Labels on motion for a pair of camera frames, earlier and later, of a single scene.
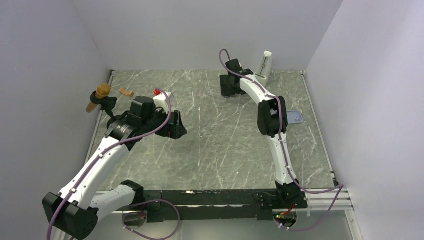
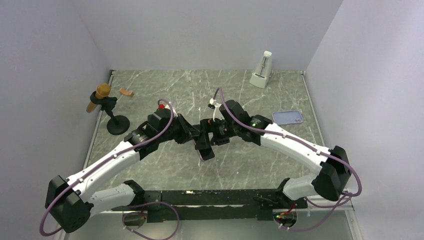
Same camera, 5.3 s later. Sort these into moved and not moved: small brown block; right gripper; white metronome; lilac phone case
Moved: right gripper
Not moved: small brown block; white metronome; lilac phone case
